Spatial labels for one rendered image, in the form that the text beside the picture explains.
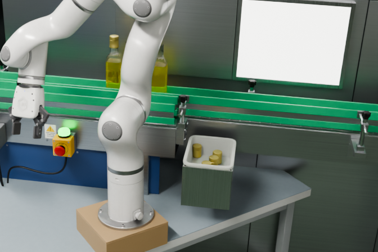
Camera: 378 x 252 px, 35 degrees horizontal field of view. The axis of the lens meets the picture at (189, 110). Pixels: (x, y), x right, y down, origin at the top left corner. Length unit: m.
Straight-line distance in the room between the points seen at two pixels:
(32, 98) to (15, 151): 0.54
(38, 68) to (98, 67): 0.59
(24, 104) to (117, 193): 0.41
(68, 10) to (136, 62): 0.25
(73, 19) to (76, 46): 0.66
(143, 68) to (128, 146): 0.25
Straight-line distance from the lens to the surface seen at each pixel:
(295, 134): 2.27
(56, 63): 2.53
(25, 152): 2.41
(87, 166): 2.36
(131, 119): 1.81
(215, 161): 2.13
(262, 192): 2.41
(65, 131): 2.23
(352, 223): 2.74
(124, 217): 2.01
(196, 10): 2.30
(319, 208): 2.68
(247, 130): 2.26
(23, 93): 1.95
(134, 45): 1.77
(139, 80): 1.81
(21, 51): 1.86
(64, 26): 1.84
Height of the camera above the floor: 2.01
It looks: 24 degrees down
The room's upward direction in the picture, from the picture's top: 3 degrees clockwise
